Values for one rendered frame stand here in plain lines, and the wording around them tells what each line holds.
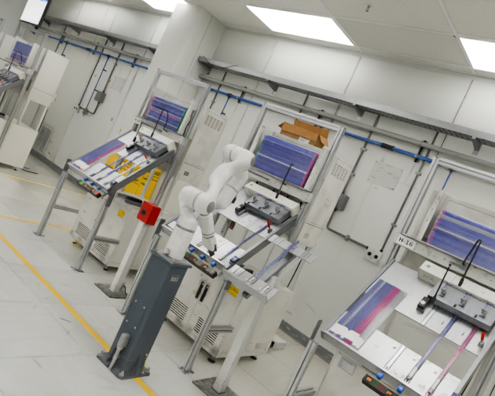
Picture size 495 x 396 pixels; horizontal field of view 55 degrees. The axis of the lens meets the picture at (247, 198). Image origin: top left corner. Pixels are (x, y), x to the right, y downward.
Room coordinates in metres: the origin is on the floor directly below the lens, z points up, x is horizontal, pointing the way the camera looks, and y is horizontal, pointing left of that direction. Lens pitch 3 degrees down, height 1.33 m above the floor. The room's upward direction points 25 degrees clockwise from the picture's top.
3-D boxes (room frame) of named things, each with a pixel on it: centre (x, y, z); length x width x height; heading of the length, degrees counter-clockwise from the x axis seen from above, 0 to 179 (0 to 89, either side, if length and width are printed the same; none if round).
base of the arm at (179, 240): (2.71, 0.25, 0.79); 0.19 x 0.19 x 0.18
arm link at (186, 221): (2.73, 0.28, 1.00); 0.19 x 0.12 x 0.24; 59
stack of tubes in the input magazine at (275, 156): (3.58, -0.15, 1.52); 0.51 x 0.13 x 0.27; 52
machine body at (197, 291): (3.71, -0.18, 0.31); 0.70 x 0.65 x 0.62; 52
